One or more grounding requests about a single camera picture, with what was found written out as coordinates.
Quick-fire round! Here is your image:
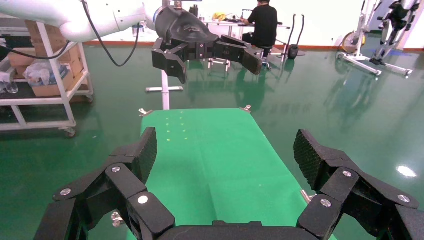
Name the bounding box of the green table cloth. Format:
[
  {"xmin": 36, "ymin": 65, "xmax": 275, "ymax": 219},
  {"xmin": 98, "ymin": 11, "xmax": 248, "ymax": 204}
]
[{"xmin": 125, "ymin": 107, "xmax": 337, "ymax": 240}]

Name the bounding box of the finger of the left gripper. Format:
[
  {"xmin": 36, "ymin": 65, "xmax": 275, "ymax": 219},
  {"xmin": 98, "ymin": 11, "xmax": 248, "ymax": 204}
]
[
  {"xmin": 151, "ymin": 37, "xmax": 188, "ymax": 85},
  {"xmin": 214, "ymin": 34, "xmax": 265, "ymax": 76}
]

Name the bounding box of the white exercise bike frame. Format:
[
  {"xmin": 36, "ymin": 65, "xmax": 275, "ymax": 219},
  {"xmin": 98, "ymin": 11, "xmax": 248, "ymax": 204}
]
[{"xmin": 336, "ymin": 0, "xmax": 415, "ymax": 79}]

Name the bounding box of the brown cardboard storage box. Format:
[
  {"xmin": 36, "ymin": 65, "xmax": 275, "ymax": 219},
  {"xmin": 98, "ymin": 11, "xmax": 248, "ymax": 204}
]
[
  {"xmin": 24, "ymin": 19, "xmax": 69, "ymax": 57},
  {"xmin": 31, "ymin": 67, "xmax": 75, "ymax": 99},
  {"xmin": 8, "ymin": 44, "xmax": 84, "ymax": 79}
]

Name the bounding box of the white office desk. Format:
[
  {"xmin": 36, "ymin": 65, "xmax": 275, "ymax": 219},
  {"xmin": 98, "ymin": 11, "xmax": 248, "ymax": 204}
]
[{"xmin": 202, "ymin": 18, "xmax": 292, "ymax": 41}]

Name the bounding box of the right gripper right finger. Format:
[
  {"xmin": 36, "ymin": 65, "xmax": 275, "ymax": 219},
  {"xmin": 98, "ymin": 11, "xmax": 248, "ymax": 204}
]
[{"xmin": 293, "ymin": 129, "xmax": 424, "ymax": 240}]

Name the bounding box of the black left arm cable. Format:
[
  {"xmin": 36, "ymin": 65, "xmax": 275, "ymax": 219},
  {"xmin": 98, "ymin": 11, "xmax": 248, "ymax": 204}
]
[
  {"xmin": 80, "ymin": 0, "xmax": 142, "ymax": 68},
  {"xmin": 0, "ymin": 40, "xmax": 71, "ymax": 61}
]

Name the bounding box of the white bucket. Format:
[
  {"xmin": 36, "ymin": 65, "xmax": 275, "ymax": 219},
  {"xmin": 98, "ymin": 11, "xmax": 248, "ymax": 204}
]
[{"xmin": 131, "ymin": 23, "xmax": 146, "ymax": 38}]

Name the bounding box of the seated person black shirt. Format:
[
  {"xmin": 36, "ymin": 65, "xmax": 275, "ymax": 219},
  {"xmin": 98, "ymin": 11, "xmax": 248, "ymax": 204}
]
[{"xmin": 240, "ymin": 0, "xmax": 279, "ymax": 49}]

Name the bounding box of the clear plastic bottle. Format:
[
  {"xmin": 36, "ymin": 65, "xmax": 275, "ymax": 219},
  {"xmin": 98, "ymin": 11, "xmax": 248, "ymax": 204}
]
[{"xmin": 3, "ymin": 80, "xmax": 19, "ymax": 95}]

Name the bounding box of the dark exoskeleton rig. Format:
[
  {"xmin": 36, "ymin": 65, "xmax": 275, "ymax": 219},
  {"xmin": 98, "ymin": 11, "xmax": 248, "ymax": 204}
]
[{"xmin": 369, "ymin": 0, "xmax": 423, "ymax": 66}]

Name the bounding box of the white shelf cart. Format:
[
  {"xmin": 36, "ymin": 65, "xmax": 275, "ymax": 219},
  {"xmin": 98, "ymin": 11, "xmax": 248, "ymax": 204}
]
[{"xmin": 0, "ymin": 21, "xmax": 95, "ymax": 138}]

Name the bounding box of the white metal stand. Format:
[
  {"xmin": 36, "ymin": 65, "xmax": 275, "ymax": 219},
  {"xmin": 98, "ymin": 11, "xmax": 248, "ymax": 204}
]
[{"xmin": 145, "ymin": 0, "xmax": 185, "ymax": 111}]

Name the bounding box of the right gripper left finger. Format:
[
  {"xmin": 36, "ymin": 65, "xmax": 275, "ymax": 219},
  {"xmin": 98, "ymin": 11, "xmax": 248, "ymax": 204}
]
[{"xmin": 33, "ymin": 126, "xmax": 176, "ymax": 240}]

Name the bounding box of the clear plastic bag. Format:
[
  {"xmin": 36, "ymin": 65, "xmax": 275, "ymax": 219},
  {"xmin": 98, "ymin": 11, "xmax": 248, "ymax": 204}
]
[{"xmin": 23, "ymin": 59, "xmax": 69, "ymax": 88}]

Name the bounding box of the black stool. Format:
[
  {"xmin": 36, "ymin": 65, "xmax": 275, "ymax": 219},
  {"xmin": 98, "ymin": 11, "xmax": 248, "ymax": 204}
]
[{"xmin": 258, "ymin": 46, "xmax": 274, "ymax": 70}]

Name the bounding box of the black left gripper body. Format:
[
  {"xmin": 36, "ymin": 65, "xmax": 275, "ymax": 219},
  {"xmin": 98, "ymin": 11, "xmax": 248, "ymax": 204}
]
[{"xmin": 154, "ymin": 5, "xmax": 220, "ymax": 63}]

